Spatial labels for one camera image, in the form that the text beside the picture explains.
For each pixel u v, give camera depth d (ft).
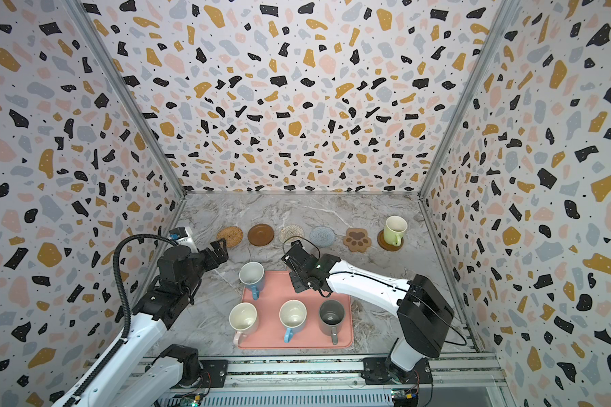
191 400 2.30
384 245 3.39
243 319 2.66
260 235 3.47
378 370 2.45
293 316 2.74
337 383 2.41
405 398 2.35
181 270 1.87
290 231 3.49
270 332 2.69
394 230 3.16
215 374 2.41
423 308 1.41
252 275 2.88
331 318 2.68
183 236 2.17
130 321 1.59
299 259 2.06
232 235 3.47
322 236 3.49
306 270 2.03
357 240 3.46
